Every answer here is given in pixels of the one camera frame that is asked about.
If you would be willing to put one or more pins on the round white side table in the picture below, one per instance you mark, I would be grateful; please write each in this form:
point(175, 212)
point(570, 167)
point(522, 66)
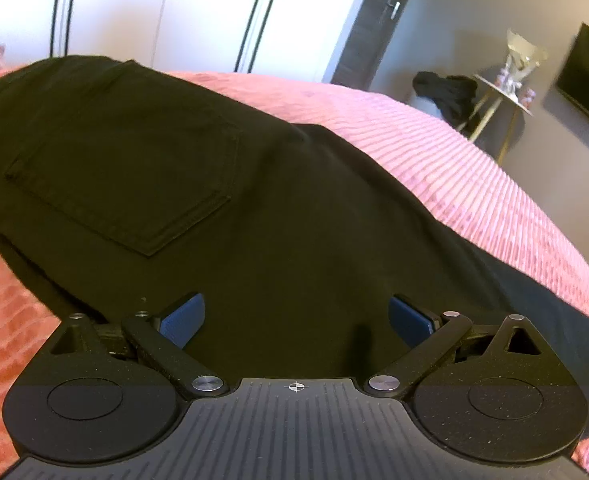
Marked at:
point(492, 110)

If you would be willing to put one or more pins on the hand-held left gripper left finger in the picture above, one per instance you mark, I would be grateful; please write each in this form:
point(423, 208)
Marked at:
point(187, 319)

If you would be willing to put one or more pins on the small red and white can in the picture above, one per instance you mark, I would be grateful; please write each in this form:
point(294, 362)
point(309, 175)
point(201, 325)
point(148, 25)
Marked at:
point(529, 97)

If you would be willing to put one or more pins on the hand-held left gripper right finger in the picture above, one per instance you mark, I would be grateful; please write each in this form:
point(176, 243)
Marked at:
point(407, 321)

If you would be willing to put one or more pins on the black pants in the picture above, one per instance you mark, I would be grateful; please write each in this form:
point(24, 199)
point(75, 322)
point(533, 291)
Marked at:
point(174, 160)

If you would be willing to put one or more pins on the wrapped flower bouquet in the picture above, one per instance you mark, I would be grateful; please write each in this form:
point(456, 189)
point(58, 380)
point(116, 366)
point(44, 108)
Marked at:
point(519, 60)

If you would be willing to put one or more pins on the dark wooden door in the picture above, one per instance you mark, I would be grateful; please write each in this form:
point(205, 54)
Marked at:
point(369, 35)

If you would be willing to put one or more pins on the pink ribbed blanket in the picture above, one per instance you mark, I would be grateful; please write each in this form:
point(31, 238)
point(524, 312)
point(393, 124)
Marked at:
point(474, 185)

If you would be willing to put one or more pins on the white wardrobe with black stripes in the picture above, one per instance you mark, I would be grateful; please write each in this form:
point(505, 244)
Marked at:
point(124, 10)

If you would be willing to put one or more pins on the black crumpled garment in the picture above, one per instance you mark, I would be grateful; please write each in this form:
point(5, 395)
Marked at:
point(449, 92)

